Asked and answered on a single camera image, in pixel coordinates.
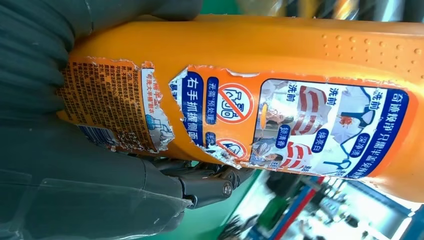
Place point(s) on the blue metal rack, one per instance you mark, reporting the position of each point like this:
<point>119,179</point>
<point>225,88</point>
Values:
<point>306,192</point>

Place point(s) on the green plastic crate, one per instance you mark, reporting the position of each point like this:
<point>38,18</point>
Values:
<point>273,212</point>

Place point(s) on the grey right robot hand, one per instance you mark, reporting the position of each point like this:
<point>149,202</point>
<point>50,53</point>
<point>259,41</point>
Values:
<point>82,185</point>

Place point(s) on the clear plastic film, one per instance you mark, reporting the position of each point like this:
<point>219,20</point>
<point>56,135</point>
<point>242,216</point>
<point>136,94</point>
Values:
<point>99,212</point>

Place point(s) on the red metal beam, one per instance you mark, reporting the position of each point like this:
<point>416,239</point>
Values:
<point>294,212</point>

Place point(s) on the white table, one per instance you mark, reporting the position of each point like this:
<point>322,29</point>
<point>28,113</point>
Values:
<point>248,202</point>

